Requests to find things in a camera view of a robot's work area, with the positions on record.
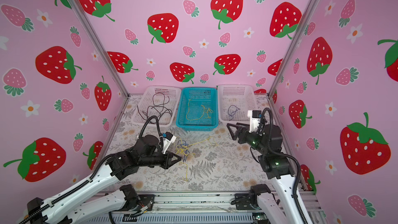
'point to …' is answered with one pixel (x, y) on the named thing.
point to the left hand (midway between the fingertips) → (181, 159)
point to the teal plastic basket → (198, 109)
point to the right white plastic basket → (234, 101)
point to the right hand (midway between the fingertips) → (232, 124)
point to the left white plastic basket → (145, 100)
